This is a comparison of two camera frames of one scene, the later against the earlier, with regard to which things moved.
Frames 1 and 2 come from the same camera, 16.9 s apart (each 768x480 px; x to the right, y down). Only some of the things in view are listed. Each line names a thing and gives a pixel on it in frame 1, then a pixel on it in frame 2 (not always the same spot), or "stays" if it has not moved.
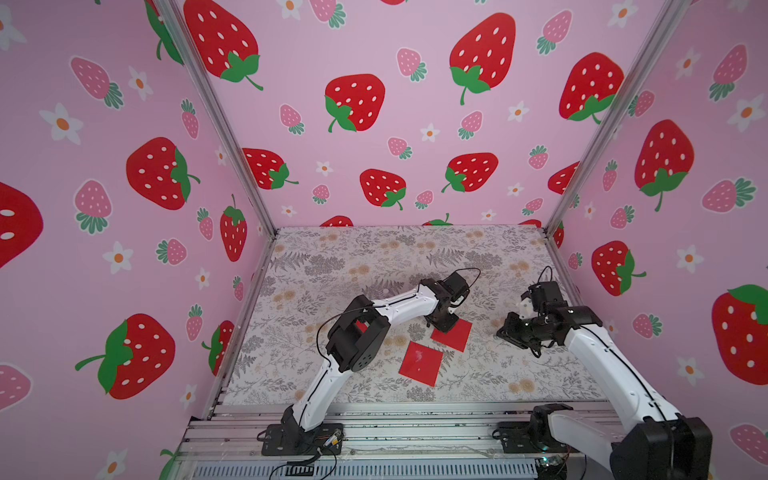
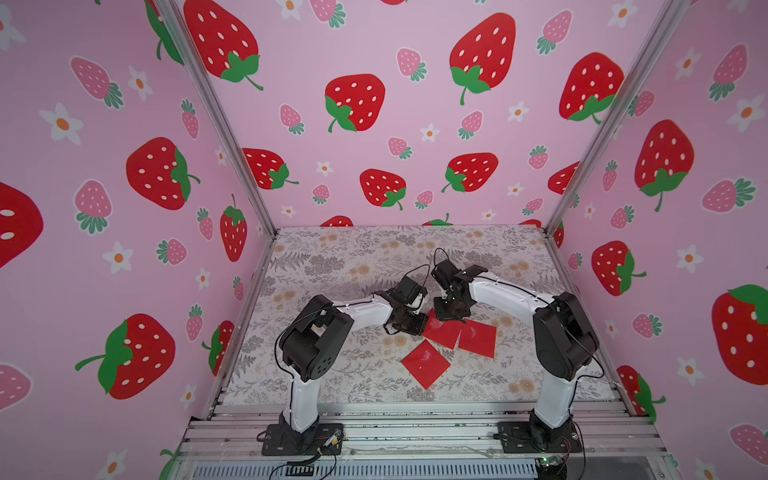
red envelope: (455, 338) -> (478, 337)
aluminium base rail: (381, 440) stays
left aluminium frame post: (221, 114) stays
